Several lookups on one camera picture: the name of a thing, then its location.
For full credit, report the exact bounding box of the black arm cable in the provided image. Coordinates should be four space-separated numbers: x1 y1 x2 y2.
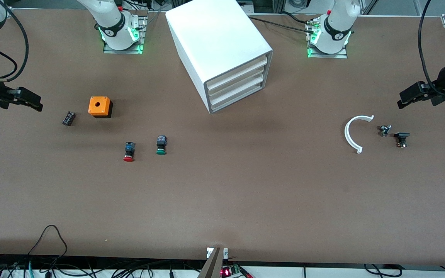
0 0 30 82
418 0 445 97

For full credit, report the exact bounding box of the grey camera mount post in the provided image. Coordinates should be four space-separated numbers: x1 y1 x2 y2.
197 247 224 278

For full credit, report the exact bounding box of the red mushroom push button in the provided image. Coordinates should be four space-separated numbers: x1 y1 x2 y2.
123 142 136 162

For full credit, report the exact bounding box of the white half ring clamp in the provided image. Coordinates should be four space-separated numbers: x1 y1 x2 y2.
344 115 375 154

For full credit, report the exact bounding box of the orange button enclosure box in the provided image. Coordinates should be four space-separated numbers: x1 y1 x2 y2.
88 96 113 119

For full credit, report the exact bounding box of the white drawer cabinet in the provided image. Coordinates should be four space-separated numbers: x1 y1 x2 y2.
165 0 273 114

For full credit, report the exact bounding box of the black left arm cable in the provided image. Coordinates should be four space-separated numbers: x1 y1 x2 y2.
418 0 445 97

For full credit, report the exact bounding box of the black looped cable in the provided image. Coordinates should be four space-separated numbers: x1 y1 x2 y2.
27 225 68 257

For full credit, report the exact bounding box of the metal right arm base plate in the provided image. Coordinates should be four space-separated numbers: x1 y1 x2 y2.
103 15 148 54

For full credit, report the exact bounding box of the circuit board with red light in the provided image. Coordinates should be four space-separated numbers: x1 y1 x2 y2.
221 264 253 278

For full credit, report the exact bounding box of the white plastic drawer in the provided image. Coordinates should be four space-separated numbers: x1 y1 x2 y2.
207 56 266 94
208 66 266 103
210 75 266 112

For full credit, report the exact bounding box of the white mounting bracket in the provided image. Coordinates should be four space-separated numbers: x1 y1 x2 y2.
206 247 229 259

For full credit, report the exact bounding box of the black cable below table edge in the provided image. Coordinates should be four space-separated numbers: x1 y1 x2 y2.
363 264 403 278

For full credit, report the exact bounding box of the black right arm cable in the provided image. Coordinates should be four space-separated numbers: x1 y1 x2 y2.
0 0 30 82

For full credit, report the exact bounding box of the green mushroom push button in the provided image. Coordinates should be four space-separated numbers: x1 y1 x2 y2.
156 135 168 156

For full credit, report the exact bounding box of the black square switch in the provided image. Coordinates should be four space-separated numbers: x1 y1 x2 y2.
394 132 411 148

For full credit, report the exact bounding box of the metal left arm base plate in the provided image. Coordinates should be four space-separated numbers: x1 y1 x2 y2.
307 17 348 59

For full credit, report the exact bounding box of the black cable on table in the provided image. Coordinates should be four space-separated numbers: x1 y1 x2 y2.
248 16 316 31

